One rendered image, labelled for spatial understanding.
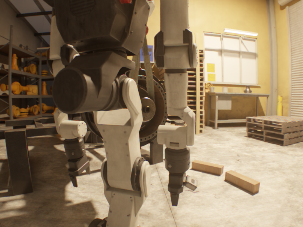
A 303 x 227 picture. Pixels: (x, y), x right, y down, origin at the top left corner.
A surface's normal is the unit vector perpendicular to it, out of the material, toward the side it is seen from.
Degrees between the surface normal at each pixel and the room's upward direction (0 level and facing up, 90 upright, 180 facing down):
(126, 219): 60
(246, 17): 90
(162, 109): 86
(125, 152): 100
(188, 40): 90
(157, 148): 90
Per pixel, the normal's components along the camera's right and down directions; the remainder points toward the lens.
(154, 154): 0.61, 0.07
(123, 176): -0.28, 0.01
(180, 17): 0.26, 0.08
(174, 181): -0.27, 0.28
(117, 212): -0.24, -0.43
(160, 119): -0.77, -0.37
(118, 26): 0.87, 0.44
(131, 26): 0.94, 0.22
